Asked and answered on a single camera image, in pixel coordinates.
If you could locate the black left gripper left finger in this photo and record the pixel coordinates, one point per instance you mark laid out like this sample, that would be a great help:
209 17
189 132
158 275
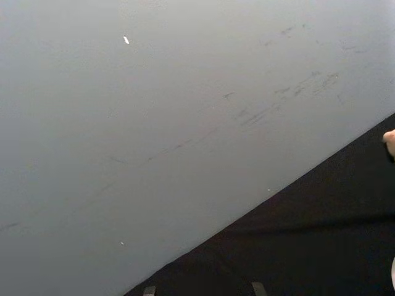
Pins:
149 291

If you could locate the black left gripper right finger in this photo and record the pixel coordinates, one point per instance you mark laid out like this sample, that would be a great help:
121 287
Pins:
258 290

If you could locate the person's hand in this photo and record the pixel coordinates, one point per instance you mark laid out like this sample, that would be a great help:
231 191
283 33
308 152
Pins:
390 145

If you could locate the black table cloth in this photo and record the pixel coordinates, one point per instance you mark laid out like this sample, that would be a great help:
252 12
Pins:
308 240

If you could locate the white tape roll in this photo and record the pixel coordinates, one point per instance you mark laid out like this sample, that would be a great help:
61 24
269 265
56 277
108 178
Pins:
393 271

